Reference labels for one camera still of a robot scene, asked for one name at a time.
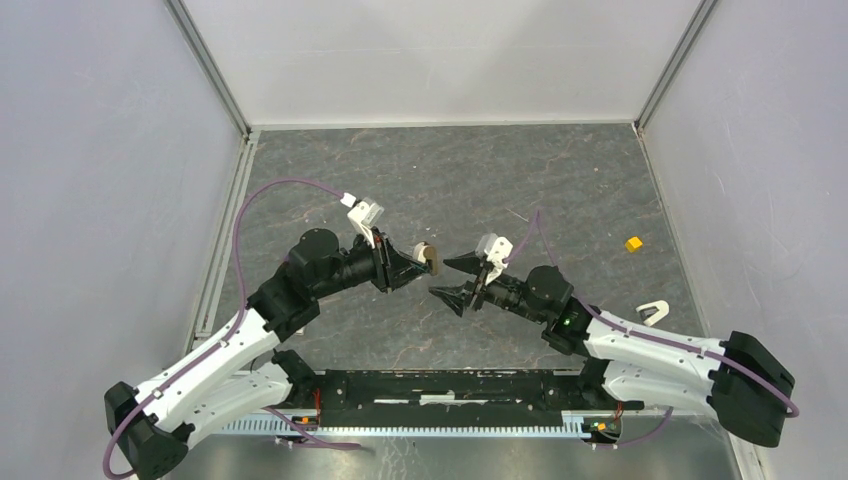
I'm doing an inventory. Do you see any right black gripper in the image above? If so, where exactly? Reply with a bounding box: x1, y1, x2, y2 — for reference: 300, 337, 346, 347
428, 249, 547, 325

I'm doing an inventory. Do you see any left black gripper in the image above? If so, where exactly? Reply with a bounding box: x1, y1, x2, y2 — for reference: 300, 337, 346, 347
313, 226, 429, 299

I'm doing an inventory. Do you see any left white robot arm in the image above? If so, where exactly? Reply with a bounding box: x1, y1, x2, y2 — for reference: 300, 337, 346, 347
102, 227, 438, 479

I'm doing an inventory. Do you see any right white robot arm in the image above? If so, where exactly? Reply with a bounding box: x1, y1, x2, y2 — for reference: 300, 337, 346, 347
429, 252, 799, 448

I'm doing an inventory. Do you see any yellow cube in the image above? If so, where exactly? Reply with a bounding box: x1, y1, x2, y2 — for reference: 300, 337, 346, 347
625, 236, 644, 253

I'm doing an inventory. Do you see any white plastic hook piece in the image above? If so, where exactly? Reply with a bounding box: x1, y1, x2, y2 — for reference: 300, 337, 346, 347
635, 300, 670, 327

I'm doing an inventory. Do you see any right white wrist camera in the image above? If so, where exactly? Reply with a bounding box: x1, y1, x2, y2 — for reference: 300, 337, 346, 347
475, 233, 513, 285

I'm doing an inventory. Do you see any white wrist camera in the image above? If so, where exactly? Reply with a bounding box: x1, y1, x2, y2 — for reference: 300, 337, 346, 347
475, 233, 513, 285
340, 192, 385, 249

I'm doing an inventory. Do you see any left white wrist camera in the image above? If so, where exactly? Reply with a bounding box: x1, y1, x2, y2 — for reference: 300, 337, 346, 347
340, 192, 385, 249

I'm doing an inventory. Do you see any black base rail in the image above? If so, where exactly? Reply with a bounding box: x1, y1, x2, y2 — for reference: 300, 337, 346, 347
282, 369, 644, 428

